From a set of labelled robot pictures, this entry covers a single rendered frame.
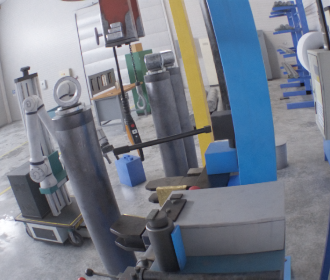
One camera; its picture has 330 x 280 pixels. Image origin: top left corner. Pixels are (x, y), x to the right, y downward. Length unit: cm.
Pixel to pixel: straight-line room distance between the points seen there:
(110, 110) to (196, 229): 665
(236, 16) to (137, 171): 347
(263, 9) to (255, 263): 1131
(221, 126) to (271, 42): 1073
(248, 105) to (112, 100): 632
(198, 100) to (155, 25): 878
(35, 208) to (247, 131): 252
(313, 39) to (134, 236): 129
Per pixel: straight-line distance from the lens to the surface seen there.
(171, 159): 279
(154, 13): 1253
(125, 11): 113
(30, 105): 260
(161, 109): 268
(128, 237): 131
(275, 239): 92
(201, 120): 398
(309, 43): 166
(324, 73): 136
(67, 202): 346
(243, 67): 115
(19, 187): 333
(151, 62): 267
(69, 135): 149
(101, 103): 754
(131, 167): 430
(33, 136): 266
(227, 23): 115
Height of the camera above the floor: 167
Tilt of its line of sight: 14 degrees down
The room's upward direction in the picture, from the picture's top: 12 degrees counter-clockwise
